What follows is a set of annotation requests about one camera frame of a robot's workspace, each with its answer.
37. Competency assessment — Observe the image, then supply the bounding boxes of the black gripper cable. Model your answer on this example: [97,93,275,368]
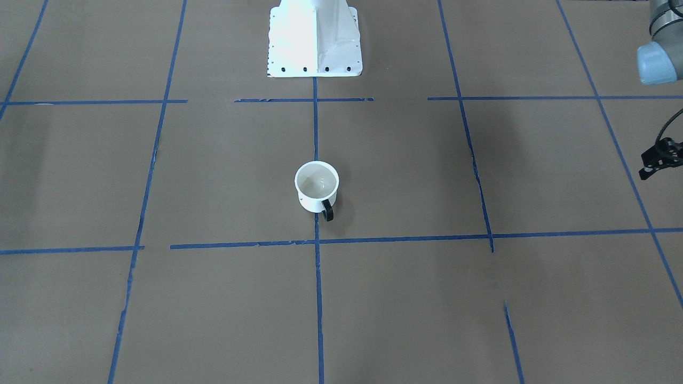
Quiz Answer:
[655,108,683,155]

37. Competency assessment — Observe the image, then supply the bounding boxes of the white smiley face mug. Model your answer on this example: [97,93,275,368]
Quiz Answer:
[293,161,340,222]

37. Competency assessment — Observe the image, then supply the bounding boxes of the brown paper table cover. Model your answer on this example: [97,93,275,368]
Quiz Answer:
[2,1,681,383]

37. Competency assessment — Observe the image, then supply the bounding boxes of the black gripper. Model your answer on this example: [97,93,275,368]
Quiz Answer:
[639,138,682,180]

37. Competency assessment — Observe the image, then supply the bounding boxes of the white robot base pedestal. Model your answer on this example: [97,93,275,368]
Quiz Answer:
[266,1,363,78]

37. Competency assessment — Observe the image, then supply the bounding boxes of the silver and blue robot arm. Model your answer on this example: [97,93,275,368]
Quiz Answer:
[637,1,682,180]

